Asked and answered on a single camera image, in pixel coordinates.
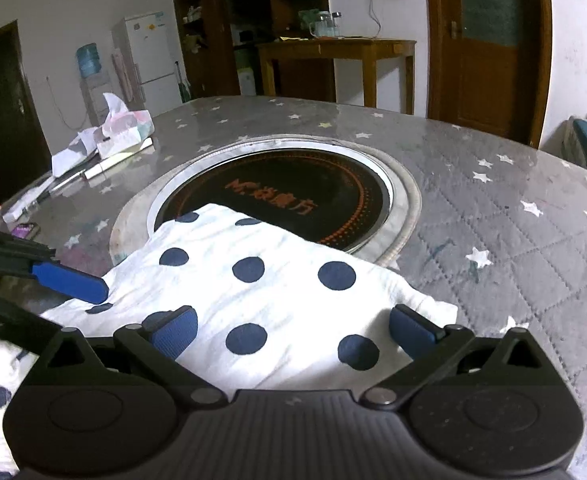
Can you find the glass jar green lid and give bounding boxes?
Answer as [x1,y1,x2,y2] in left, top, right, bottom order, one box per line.
[298,9,320,37]

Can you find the grey star quilted table cover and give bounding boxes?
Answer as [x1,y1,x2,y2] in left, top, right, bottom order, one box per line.
[0,95,587,480]

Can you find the white water dispenser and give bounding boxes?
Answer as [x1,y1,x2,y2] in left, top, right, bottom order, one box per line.
[80,72,114,127]

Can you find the dark wooden door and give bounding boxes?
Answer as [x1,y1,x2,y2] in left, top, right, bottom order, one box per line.
[0,21,54,209]

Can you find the brown wooden side table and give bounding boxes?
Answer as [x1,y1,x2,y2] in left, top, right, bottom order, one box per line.
[255,37,418,116]

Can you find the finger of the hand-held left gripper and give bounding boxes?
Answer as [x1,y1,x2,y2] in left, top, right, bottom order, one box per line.
[0,294,66,357]
[0,225,110,306]

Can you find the brown wooden door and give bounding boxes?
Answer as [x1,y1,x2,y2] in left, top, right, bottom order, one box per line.
[422,0,555,149]

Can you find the white marker pen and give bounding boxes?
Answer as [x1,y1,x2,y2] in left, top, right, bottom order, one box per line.
[83,139,154,181]

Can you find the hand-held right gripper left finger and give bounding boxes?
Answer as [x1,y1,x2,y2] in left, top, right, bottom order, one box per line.
[47,304,229,409]

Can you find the crumpled white paper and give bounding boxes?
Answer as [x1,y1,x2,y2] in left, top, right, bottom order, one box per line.
[50,127,105,179]

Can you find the silver pen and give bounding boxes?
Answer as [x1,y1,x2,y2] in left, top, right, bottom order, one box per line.
[37,170,87,197]

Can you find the green handled mop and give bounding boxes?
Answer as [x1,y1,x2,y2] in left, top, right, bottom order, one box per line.
[173,60,192,104]

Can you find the round black induction cooktop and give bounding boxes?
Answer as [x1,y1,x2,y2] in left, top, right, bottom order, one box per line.
[110,135,423,267]

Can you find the dark wooden shelf cabinet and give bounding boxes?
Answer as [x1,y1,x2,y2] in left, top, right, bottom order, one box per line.
[169,0,331,99]

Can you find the blue water bottle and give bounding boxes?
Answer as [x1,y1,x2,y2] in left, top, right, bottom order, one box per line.
[76,42,103,80]

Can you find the pink hanging cloth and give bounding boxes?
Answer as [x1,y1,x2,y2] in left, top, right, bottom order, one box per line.
[112,50,134,104]

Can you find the white refrigerator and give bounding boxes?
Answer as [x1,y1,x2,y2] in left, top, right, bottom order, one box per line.
[111,10,184,104]

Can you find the floral tissue pack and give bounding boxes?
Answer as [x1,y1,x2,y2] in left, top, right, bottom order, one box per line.
[96,92,155,159]

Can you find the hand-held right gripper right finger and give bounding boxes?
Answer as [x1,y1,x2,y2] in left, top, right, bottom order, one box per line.
[362,304,543,409]

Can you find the white navy polka dot garment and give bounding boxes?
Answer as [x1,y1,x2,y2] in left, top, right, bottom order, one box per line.
[0,203,459,480]

